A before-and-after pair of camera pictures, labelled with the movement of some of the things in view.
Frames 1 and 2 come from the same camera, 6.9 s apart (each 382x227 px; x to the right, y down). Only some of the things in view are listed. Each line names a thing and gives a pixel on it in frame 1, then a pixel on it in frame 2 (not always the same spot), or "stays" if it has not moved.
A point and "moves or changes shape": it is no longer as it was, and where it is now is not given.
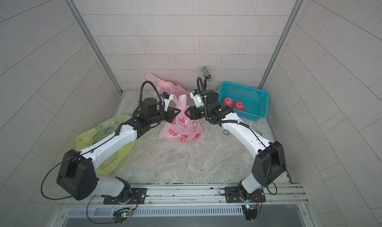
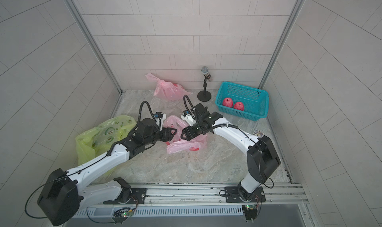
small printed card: (260, 133) stays
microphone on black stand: (205, 71) stays
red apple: (238, 105) stays
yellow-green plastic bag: (100, 131) stays
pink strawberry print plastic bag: (183, 129) moves or changes shape
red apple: (228, 101) stays
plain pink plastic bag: (162, 86) stays
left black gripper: (170, 116) -> (169, 137)
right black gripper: (195, 112) -> (188, 131)
